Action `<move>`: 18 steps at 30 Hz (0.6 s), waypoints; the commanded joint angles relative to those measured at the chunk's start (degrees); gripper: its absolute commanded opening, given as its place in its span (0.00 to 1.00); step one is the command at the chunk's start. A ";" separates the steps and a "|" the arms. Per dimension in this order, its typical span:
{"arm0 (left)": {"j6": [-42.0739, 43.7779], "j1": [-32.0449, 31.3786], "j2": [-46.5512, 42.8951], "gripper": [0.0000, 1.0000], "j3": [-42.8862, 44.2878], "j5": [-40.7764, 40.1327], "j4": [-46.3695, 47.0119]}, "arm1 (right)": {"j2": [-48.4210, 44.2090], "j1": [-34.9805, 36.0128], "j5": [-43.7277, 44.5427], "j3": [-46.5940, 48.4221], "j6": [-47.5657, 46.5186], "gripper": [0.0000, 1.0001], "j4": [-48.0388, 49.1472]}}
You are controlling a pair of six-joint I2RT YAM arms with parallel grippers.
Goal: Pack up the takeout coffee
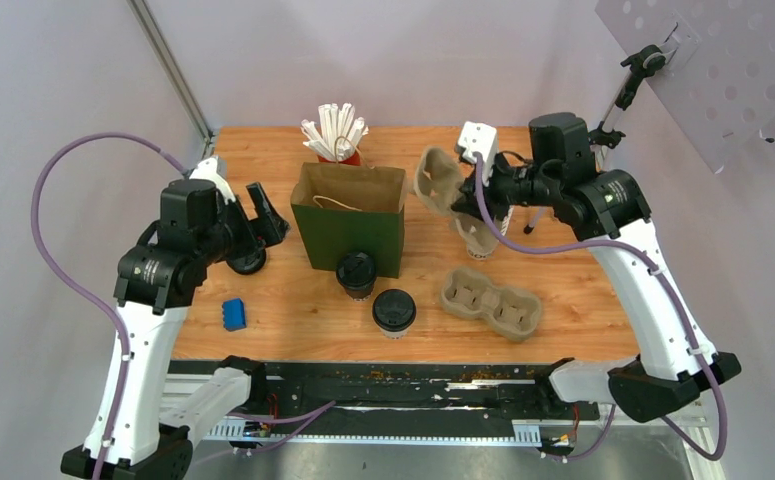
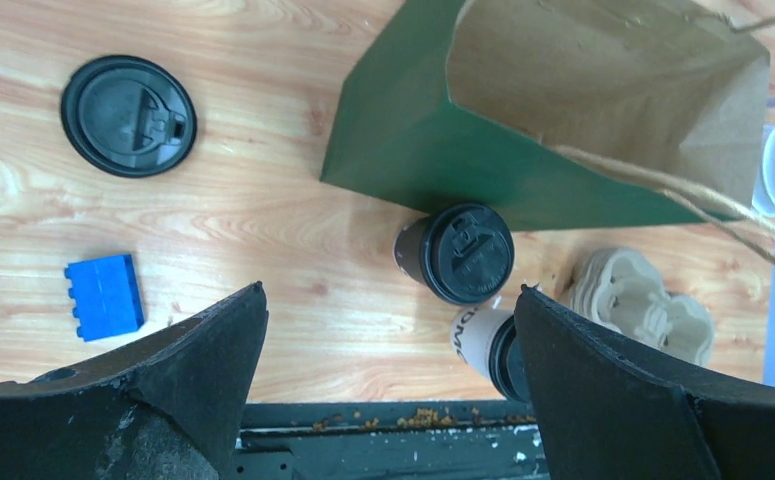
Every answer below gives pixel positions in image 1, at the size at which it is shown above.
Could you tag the white wrapped straws bundle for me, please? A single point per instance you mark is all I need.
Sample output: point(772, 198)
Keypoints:
point(338, 127)

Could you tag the grey perforated panel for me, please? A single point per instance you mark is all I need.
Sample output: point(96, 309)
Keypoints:
point(719, 81)

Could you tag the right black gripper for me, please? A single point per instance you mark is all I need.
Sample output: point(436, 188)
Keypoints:
point(470, 200)

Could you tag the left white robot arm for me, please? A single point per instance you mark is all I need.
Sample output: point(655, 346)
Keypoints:
point(132, 437)

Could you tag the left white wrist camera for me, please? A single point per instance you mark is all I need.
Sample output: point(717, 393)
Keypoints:
point(214, 169)

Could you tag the blue toy brick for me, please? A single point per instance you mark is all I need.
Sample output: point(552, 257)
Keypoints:
point(234, 316)

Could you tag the brown cardboard cup carrier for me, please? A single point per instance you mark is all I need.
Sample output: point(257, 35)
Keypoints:
point(510, 312)

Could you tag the white paper cup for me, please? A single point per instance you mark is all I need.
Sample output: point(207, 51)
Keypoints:
point(394, 334)

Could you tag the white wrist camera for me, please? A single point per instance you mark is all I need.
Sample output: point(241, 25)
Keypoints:
point(478, 144)
point(214, 169)

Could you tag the red cup holder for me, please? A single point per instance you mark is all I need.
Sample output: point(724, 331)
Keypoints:
point(345, 157)

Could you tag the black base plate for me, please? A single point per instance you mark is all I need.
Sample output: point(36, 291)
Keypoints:
point(412, 400)

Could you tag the grey tripod stand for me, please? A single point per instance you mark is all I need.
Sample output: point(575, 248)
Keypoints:
point(619, 99)

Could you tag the stack of black lids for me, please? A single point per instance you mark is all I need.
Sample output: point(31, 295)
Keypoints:
point(246, 261)

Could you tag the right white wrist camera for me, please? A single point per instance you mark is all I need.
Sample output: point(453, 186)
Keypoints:
point(478, 144)

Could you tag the black coffee lid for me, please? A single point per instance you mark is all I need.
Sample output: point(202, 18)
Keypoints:
point(356, 270)
point(394, 309)

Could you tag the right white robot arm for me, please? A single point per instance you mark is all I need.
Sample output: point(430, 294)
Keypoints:
point(675, 362)

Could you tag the green paper bag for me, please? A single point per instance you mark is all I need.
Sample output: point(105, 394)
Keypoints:
point(340, 209)

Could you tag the stack of white paper cups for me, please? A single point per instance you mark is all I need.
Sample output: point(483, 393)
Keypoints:
point(478, 237)

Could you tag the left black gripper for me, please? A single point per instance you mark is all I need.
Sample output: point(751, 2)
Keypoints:
point(271, 227)

